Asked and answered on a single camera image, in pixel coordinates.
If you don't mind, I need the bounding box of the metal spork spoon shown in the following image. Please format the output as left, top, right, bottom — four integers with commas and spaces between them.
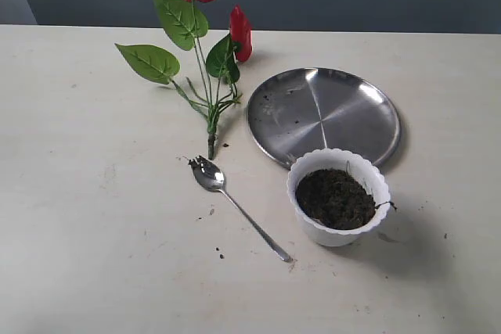
188, 156, 293, 263

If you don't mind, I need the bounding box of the white scalloped plastic pot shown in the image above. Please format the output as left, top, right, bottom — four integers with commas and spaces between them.
287, 149, 392, 247

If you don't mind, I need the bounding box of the round stainless steel plate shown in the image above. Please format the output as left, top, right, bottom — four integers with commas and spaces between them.
247, 67, 402, 169

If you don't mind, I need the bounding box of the artificial red anthurium plant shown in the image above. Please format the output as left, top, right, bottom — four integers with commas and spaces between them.
116, 0, 253, 160

